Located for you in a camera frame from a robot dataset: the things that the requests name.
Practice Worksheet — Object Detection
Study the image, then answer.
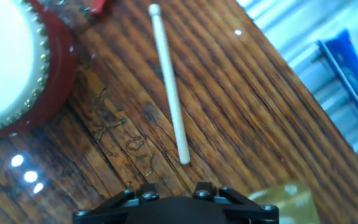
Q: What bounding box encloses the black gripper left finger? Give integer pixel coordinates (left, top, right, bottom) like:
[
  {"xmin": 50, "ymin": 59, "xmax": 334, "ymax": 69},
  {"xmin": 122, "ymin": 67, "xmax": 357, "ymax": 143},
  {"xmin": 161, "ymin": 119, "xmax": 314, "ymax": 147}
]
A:
[{"xmin": 72, "ymin": 182, "xmax": 167, "ymax": 224}]

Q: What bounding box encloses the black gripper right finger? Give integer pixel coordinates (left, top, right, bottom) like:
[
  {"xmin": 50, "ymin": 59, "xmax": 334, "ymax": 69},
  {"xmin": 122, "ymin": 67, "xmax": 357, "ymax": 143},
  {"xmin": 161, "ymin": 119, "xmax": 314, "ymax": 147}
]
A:
[{"xmin": 193, "ymin": 182, "xmax": 280, "ymax": 224}]

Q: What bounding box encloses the light wooden drumstick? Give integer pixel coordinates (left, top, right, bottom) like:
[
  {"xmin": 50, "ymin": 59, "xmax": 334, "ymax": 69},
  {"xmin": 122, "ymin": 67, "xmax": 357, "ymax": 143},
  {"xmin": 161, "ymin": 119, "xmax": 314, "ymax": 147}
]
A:
[{"xmin": 147, "ymin": 3, "xmax": 191, "ymax": 166}]

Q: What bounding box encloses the red drum white head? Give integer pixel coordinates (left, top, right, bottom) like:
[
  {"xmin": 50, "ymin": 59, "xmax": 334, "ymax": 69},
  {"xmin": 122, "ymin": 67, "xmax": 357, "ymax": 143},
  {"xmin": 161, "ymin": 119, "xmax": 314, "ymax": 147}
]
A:
[{"xmin": 0, "ymin": 0, "xmax": 79, "ymax": 144}]

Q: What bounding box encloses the gold tissue box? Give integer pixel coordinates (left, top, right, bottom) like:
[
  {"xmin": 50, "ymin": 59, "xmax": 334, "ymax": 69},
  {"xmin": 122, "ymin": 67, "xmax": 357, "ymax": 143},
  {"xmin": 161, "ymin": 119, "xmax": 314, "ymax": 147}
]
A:
[{"xmin": 247, "ymin": 182, "xmax": 321, "ymax": 224}]

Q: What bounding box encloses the brown wooden board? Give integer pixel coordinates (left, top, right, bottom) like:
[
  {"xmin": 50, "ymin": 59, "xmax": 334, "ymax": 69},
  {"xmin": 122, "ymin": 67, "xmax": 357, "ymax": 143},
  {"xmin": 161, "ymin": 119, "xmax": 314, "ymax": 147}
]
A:
[{"xmin": 0, "ymin": 0, "xmax": 358, "ymax": 224}]

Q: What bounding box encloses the blue tissue pack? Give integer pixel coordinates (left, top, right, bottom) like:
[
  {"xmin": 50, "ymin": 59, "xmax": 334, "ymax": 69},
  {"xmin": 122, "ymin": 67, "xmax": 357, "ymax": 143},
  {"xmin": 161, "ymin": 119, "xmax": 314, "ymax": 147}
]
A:
[{"xmin": 317, "ymin": 6, "xmax": 358, "ymax": 125}]

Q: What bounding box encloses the red drum strap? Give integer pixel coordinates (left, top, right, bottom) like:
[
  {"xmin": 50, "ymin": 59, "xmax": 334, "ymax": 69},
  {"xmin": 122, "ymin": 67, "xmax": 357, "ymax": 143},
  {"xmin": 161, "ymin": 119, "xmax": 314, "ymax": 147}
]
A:
[{"xmin": 88, "ymin": 0, "xmax": 113, "ymax": 16}]

